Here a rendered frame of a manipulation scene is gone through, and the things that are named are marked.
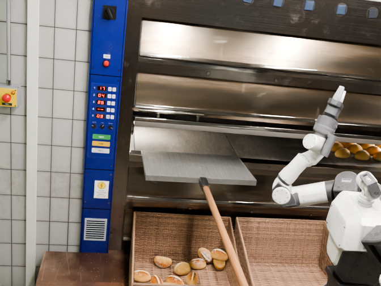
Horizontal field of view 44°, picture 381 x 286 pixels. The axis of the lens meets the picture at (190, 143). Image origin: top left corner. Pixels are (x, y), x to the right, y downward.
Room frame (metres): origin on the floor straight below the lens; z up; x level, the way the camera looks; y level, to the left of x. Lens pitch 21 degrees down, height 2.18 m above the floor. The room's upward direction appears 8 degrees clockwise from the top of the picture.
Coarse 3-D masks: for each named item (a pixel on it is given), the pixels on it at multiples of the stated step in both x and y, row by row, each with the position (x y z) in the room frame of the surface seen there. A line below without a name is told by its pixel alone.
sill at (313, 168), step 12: (132, 156) 2.32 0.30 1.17; (252, 168) 2.44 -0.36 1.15; (264, 168) 2.45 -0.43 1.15; (276, 168) 2.46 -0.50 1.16; (312, 168) 2.50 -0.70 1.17; (324, 168) 2.51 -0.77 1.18; (336, 168) 2.53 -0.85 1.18; (348, 168) 2.55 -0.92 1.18; (360, 168) 2.58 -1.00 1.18; (372, 168) 2.61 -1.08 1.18
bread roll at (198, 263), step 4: (192, 260) 2.23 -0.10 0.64; (196, 260) 2.23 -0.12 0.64; (200, 260) 2.23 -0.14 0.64; (204, 260) 2.25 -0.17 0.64; (192, 264) 2.22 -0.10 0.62; (196, 264) 2.21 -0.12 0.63; (200, 264) 2.22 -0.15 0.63; (204, 264) 2.23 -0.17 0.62; (192, 268) 2.22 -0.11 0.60; (196, 268) 2.21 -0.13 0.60; (200, 268) 2.21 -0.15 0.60
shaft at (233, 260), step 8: (208, 192) 1.94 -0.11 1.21; (208, 200) 1.88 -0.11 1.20; (216, 208) 1.80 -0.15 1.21; (216, 216) 1.74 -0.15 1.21; (216, 224) 1.69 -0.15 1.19; (224, 232) 1.62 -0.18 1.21; (224, 240) 1.57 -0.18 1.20; (232, 248) 1.52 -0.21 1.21; (232, 256) 1.46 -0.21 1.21; (232, 264) 1.43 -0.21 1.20; (240, 272) 1.37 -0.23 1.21; (240, 280) 1.33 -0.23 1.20
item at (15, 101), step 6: (0, 84) 2.17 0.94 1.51; (12, 84) 2.20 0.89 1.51; (0, 90) 2.13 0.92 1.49; (6, 90) 2.14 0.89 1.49; (12, 90) 2.14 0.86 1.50; (18, 90) 2.16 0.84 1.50; (0, 96) 2.13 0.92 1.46; (12, 96) 2.14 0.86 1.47; (18, 96) 2.16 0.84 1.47; (0, 102) 2.13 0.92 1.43; (12, 102) 2.14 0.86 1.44; (18, 102) 2.16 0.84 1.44
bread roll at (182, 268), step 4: (176, 264) 2.16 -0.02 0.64; (180, 264) 2.16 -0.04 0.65; (184, 264) 2.17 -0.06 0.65; (188, 264) 2.18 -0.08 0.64; (176, 268) 2.14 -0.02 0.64; (180, 268) 2.14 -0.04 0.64; (184, 268) 2.15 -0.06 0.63; (188, 268) 2.16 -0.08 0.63; (176, 272) 2.13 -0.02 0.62; (180, 272) 2.13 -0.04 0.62; (184, 272) 2.14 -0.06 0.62
